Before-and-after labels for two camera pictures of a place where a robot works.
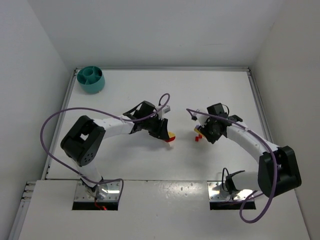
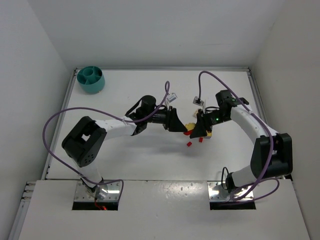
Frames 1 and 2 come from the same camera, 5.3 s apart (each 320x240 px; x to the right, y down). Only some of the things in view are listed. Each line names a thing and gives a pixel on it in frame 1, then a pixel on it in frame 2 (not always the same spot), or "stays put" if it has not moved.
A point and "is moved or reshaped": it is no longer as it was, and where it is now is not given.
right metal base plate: x=217 y=191 stays put
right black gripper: x=208 y=131 -> x=201 y=122
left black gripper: x=161 y=128 -> x=170 y=119
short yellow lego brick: x=171 y=134 -> x=190 y=126
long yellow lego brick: x=198 y=131 is moved or reshaped
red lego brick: x=171 y=139 -> x=188 y=133
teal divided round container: x=91 y=79 stays put
